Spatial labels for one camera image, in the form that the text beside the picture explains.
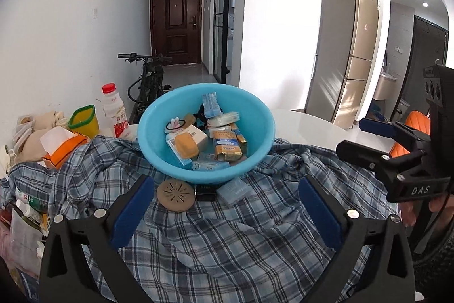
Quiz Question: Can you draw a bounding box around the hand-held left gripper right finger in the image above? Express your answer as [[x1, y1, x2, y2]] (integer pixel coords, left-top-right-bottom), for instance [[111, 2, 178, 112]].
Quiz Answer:
[[298, 175, 416, 303]]

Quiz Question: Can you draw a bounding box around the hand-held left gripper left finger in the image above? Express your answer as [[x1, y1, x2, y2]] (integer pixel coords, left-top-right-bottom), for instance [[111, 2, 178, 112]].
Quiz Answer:
[[38, 174, 157, 303]]

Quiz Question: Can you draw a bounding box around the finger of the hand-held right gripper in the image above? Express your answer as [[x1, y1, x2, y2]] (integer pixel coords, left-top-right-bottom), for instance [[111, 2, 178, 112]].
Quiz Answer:
[[335, 140, 426, 180], [358, 118, 431, 147]]

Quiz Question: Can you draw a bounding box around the white bunny hair tie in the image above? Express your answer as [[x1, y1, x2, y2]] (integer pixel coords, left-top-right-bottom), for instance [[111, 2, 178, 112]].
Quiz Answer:
[[165, 118, 188, 132]]

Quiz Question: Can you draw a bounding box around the black scrunchie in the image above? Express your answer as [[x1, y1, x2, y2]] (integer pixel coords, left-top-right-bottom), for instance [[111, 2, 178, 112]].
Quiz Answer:
[[194, 103, 213, 128]]

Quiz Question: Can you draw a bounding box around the blue plastic basin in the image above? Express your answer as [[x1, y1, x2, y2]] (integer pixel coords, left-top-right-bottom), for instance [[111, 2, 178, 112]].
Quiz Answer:
[[138, 83, 276, 183]]

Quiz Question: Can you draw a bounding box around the blue face mask packet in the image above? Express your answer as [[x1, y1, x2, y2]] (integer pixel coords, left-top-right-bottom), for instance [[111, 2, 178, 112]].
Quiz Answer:
[[202, 92, 223, 119]]

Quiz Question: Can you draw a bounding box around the person's right forearm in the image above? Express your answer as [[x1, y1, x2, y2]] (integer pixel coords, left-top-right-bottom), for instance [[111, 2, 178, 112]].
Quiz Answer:
[[411, 214, 454, 303]]

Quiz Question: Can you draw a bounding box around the person's right hand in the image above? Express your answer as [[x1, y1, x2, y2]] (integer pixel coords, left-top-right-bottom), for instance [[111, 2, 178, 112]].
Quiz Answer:
[[400, 192, 454, 227]]

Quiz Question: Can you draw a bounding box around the orange chair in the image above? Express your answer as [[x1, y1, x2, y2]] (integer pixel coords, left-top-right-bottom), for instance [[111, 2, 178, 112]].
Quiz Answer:
[[388, 110, 431, 159]]

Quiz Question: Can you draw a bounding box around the tan round disc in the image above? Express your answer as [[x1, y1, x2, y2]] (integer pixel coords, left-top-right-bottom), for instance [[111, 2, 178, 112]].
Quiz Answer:
[[157, 179, 196, 213]]

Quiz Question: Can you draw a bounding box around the dark door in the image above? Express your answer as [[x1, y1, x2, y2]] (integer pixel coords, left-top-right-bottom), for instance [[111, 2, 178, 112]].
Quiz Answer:
[[401, 15, 447, 119]]

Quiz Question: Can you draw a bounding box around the black box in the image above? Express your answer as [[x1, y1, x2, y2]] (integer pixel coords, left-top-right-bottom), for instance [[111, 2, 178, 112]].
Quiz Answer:
[[194, 183, 218, 202]]

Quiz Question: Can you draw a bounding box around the silver refrigerator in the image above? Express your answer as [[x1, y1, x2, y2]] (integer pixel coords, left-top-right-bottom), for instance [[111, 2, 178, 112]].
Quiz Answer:
[[304, 0, 382, 129]]

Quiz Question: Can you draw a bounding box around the light blue box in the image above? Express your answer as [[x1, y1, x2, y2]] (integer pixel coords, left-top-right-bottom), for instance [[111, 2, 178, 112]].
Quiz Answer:
[[216, 179, 252, 207], [192, 161, 230, 172]]

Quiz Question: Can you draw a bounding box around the orange tissue pack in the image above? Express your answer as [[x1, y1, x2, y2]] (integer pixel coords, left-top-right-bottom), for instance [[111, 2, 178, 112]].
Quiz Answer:
[[40, 126, 89, 170]]

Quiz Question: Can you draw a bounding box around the blue plaid cloth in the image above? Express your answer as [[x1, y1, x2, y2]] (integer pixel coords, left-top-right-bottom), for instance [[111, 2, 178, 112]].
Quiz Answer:
[[0, 135, 401, 303]]

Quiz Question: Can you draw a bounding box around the yellow cup green rim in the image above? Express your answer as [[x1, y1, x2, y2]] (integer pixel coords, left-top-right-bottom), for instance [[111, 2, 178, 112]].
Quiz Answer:
[[68, 105, 100, 139]]

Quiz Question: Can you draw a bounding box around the red cap drink bottle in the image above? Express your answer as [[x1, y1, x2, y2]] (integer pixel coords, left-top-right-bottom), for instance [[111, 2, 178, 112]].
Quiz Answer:
[[102, 83, 129, 138]]

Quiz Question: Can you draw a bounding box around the white bottle green label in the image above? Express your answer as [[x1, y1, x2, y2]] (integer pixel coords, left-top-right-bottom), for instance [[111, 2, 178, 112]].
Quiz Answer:
[[16, 191, 48, 213]]

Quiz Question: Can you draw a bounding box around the small white bottle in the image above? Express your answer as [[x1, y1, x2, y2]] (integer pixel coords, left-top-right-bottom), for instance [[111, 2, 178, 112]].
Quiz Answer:
[[16, 199, 43, 223]]

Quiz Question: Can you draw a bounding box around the gold blue box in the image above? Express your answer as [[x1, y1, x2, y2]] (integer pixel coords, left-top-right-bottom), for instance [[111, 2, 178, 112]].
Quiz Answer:
[[212, 130, 237, 142]]

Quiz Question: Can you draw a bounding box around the clear plastic bag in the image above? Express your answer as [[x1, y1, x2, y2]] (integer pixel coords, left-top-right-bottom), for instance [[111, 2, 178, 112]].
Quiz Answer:
[[9, 211, 43, 275]]

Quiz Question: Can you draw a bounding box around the beige cloth bag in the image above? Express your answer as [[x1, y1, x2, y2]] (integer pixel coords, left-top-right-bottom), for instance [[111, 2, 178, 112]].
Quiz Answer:
[[14, 110, 68, 165]]

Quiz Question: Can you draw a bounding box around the black electric bike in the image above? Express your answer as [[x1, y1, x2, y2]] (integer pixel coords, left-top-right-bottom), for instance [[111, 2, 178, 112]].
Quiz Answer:
[[118, 53, 173, 124]]

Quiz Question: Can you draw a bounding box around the black framed glass door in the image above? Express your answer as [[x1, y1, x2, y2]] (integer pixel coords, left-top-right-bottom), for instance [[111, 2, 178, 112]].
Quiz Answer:
[[212, 0, 239, 84]]

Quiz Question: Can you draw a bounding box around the brown entrance door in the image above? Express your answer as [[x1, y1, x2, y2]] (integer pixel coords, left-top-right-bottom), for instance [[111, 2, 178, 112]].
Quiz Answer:
[[150, 0, 203, 66]]

